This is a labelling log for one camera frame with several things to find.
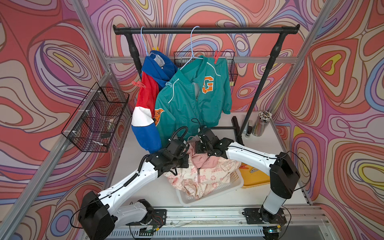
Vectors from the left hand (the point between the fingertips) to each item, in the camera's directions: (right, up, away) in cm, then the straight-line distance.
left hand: (190, 160), depth 78 cm
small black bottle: (+41, +15, +26) cm, 51 cm away
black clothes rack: (+33, +14, +21) cm, 42 cm away
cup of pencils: (+46, +22, +16) cm, 53 cm away
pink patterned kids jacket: (+8, -7, -1) cm, 10 cm away
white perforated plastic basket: (+25, -12, +3) cm, 27 cm away
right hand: (+4, +5, +8) cm, 10 cm away
